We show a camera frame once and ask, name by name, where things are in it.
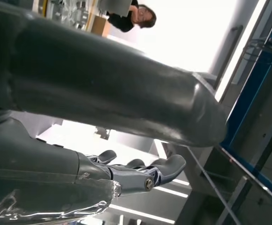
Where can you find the brown cardboard box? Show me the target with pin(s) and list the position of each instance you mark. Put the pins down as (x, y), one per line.
(100, 26)

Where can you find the person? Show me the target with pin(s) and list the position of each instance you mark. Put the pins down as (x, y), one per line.
(122, 21)

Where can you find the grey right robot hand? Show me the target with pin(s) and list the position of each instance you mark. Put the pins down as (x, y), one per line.
(103, 87)

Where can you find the grey laptop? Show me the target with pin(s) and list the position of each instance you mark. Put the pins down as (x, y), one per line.
(115, 6)

